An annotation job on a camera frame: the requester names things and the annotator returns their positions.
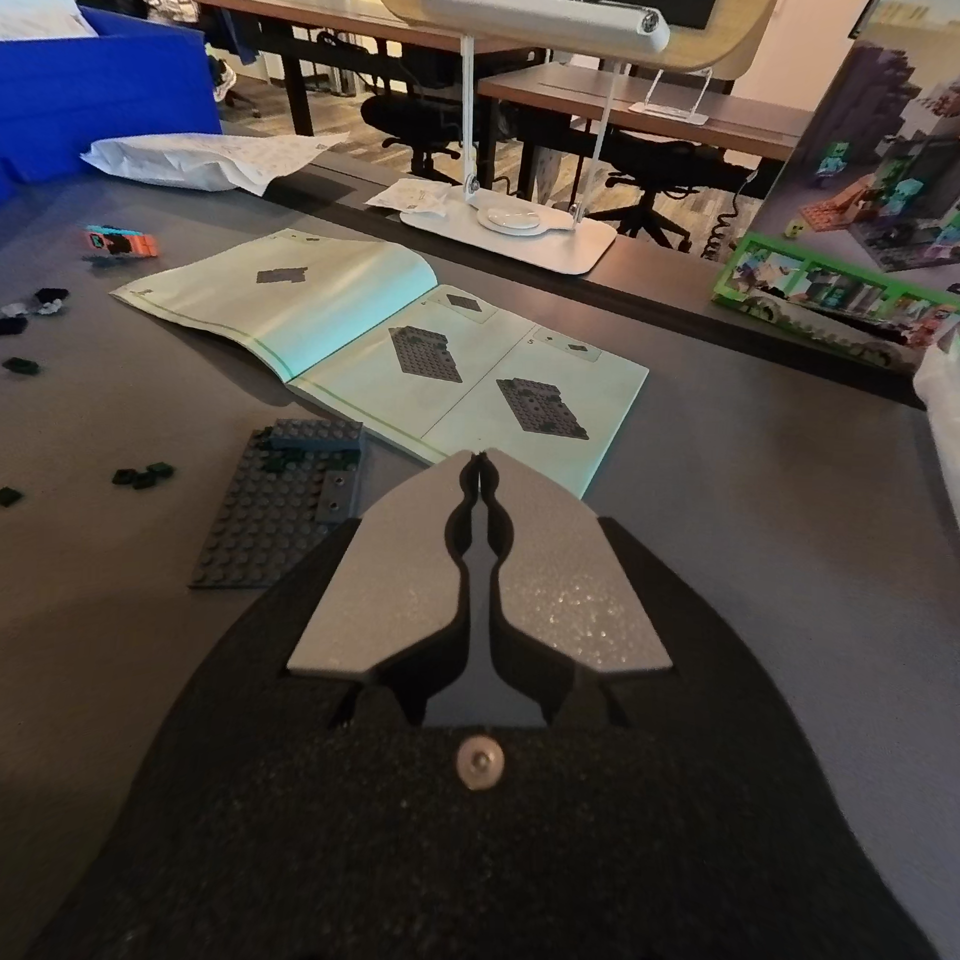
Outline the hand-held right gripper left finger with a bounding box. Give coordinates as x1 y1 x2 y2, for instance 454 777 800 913
287 448 481 727

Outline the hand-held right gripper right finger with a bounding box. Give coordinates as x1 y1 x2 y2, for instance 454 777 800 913
478 447 674 727

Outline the grey desk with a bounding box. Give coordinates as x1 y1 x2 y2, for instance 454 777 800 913
0 161 960 960

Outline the white desk lamp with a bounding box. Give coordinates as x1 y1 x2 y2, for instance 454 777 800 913
382 0 672 276

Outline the small grey plate brick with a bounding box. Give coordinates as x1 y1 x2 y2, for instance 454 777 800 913
321 466 360 524

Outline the dark grey brick baseplate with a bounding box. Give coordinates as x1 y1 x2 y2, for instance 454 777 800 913
187 420 369 590

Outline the blue grey plate brick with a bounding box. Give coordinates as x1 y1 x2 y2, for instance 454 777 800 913
268 418 367 453

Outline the open instruction booklet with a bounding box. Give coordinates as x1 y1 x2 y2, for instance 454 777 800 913
108 227 651 500

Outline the white plastic bag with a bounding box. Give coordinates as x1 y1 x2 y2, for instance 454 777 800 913
912 343 960 530
0 0 100 40

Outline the small white paper slip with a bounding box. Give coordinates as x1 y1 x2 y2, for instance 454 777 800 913
365 178 451 220

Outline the orange teal brick figure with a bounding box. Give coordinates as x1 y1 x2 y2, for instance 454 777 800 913
82 224 162 261

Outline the black office chair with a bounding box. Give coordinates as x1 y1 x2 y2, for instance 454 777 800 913
600 135 759 252
360 90 465 187

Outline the crumpled white paper bag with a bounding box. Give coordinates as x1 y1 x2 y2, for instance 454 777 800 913
81 131 351 198

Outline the clear acrylic stand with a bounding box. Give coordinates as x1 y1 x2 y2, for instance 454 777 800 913
628 67 714 127

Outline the toy brick set box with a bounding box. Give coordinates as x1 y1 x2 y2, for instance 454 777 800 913
711 0 960 376

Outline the brown wooden table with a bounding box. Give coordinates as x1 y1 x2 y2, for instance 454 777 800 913
198 0 552 121
476 62 815 196

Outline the wooden framed dark screen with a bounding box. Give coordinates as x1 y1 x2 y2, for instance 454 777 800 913
381 0 777 80

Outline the blue plastic bin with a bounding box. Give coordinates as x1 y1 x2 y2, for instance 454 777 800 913
0 6 224 205

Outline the coiled cable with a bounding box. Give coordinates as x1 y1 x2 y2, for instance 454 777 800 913
701 168 760 264

